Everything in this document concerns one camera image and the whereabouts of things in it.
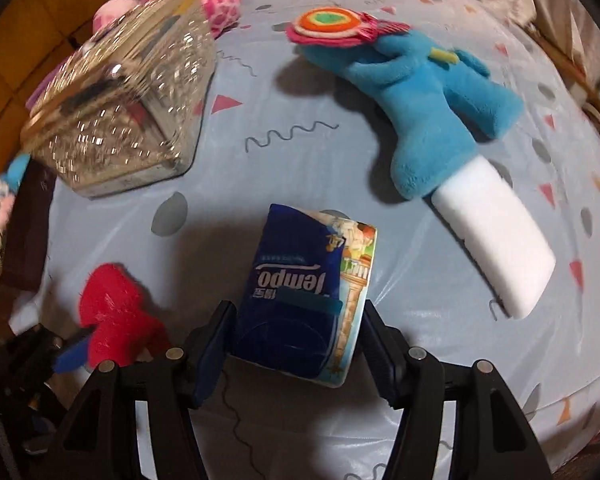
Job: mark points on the blue tissue pack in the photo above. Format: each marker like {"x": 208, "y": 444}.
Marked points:
{"x": 290, "y": 270}

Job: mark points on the pink spotted plush toy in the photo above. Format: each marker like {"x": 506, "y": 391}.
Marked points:
{"x": 220, "y": 0}

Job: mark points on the white foam sponge block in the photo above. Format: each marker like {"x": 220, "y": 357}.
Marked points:
{"x": 495, "y": 240}

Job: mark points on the clear plastic container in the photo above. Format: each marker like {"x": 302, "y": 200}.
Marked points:
{"x": 120, "y": 110}

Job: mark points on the blue plush toy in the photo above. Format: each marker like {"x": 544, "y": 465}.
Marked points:
{"x": 420, "y": 100}

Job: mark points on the round colourful felt toy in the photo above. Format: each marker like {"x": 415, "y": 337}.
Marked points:
{"x": 330, "y": 22}

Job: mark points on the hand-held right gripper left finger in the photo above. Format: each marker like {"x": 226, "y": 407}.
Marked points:
{"x": 215, "y": 355}

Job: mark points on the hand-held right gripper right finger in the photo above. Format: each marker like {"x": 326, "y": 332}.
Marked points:
{"x": 380, "y": 360}

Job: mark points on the light blue printed tablecloth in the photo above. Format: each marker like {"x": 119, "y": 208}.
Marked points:
{"x": 280, "y": 160}

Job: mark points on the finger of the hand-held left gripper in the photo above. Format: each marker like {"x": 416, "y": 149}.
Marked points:
{"x": 72, "y": 352}

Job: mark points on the red plush toy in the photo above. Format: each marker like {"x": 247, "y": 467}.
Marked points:
{"x": 110, "y": 310}

